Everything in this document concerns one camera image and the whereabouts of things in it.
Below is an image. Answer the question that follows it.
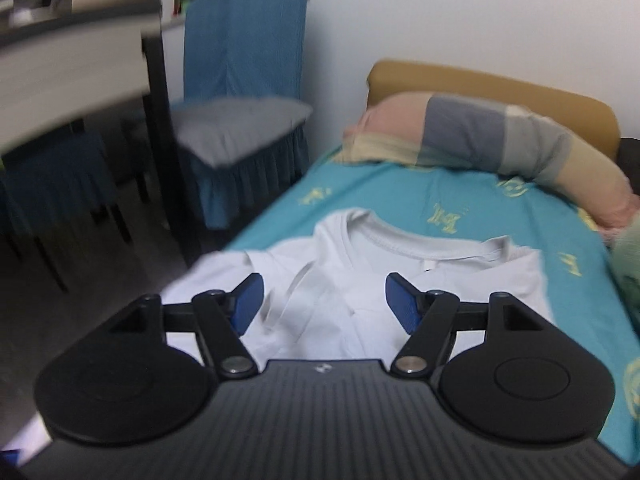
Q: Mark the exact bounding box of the light grey t-shirt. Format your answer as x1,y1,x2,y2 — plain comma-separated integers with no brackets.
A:
160,208,552,366

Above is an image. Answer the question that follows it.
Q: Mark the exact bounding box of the teal patterned bed sheet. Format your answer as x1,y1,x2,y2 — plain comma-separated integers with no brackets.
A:
227,153,639,464

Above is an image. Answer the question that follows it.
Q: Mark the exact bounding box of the green fleece blanket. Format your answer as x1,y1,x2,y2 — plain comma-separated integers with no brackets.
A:
611,217,640,311

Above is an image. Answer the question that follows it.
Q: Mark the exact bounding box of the grey seat cushion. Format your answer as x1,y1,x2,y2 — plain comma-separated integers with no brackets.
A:
171,96,312,168

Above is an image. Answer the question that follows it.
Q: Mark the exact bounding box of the blue covered chair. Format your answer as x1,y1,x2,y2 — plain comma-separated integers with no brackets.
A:
171,0,309,230

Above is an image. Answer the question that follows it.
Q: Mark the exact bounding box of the striped pastel pillow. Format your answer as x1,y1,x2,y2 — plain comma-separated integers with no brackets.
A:
337,92,639,236

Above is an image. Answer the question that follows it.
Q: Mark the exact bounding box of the mustard yellow headboard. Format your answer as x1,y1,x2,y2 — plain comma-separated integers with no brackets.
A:
367,58,620,159

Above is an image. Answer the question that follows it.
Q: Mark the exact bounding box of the white desk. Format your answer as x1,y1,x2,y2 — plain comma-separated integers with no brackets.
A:
1,3,160,154

